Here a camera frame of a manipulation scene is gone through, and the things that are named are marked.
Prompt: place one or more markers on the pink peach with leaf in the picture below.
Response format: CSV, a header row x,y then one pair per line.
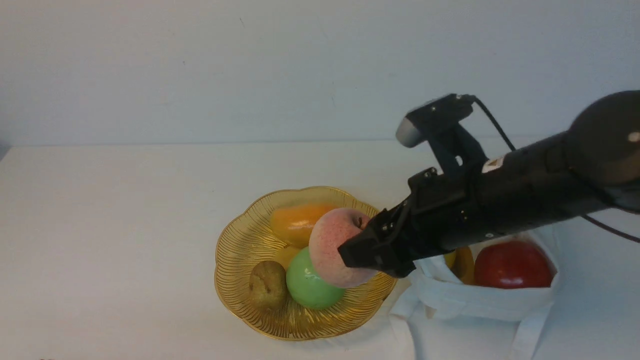
x,y
331,231

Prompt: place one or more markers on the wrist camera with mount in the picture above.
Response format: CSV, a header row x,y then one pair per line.
x,y
438,123

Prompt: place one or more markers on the golden wire fruit bowl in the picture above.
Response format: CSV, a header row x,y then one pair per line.
x,y
249,239

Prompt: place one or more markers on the white cloth bag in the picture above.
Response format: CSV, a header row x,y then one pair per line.
x,y
435,288

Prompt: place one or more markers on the brown kiwi fruit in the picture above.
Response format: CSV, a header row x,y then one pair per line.
x,y
268,290

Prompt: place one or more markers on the red apple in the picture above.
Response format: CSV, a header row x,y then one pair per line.
x,y
512,264

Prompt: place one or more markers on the green apple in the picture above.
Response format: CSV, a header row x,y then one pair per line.
x,y
306,287

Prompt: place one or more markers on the small yellow fruit in bowl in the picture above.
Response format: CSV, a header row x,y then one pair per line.
x,y
285,255

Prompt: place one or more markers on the yellow fruit in bag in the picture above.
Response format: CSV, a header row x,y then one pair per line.
x,y
461,264

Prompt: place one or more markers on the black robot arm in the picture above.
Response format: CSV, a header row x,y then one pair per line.
x,y
592,166

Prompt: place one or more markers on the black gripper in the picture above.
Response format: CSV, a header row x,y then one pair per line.
x,y
441,213

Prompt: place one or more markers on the orange yellow mango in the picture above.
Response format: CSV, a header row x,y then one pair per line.
x,y
294,224

